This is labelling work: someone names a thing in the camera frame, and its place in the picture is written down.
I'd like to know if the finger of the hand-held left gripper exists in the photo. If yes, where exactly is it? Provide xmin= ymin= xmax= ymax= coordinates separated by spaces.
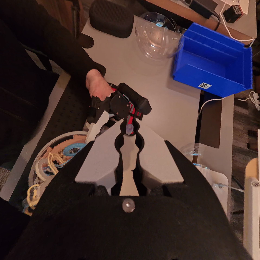
xmin=85 ymin=110 xmax=112 ymax=143

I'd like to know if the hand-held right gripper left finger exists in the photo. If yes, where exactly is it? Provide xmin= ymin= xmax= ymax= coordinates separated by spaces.
xmin=74 ymin=119 xmax=125 ymax=196

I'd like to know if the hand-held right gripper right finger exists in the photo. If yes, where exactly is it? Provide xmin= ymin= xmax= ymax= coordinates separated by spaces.
xmin=132 ymin=119 xmax=184 ymax=196

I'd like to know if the clear-handled screwdriver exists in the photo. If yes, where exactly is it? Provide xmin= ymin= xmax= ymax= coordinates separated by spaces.
xmin=126 ymin=118 xmax=135 ymax=135

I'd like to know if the marble maze ball toy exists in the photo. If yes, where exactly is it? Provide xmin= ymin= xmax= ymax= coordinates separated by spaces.
xmin=22 ymin=131 xmax=89 ymax=216

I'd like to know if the clear plastic dome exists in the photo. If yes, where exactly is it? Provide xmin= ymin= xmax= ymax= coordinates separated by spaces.
xmin=135 ymin=12 xmax=183 ymax=62

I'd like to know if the person's left forearm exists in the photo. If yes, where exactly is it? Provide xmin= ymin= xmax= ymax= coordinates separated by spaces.
xmin=0 ymin=0 xmax=106 ymax=90

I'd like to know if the person's left hand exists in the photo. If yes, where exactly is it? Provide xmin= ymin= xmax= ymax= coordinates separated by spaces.
xmin=85 ymin=69 xmax=113 ymax=101

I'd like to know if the red tool case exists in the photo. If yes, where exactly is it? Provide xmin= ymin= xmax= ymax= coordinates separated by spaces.
xmin=108 ymin=82 xmax=143 ymax=123

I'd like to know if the small clear plastic shell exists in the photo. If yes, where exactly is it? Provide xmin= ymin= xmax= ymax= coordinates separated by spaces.
xmin=179 ymin=143 xmax=202 ymax=162

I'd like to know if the black dimpled mat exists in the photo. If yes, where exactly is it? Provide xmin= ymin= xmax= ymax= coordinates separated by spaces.
xmin=9 ymin=78 xmax=92 ymax=205

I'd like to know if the instruction sheet board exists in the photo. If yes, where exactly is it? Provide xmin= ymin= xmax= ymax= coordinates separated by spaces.
xmin=243 ymin=129 xmax=260 ymax=260

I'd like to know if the blue storage bin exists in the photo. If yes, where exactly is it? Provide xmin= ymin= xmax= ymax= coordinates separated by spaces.
xmin=173 ymin=22 xmax=253 ymax=98

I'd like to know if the black power adapter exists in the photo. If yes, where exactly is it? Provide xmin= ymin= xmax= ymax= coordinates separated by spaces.
xmin=188 ymin=0 xmax=221 ymax=31

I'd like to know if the black red small box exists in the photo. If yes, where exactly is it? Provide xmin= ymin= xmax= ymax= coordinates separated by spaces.
xmin=222 ymin=5 xmax=243 ymax=23

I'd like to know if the wooden-edged table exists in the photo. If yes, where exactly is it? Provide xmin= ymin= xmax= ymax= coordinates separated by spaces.
xmin=142 ymin=0 xmax=257 ymax=44

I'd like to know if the white cable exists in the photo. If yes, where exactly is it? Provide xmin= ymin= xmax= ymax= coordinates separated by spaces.
xmin=219 ymin=0 xmax=256 ymax=48
xmin=198 ymin=96 xmax=226 ymax=119

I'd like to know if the white cable plug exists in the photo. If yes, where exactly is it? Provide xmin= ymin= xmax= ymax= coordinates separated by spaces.
xmin=237 ymin=91 xmax=260 ymax=111

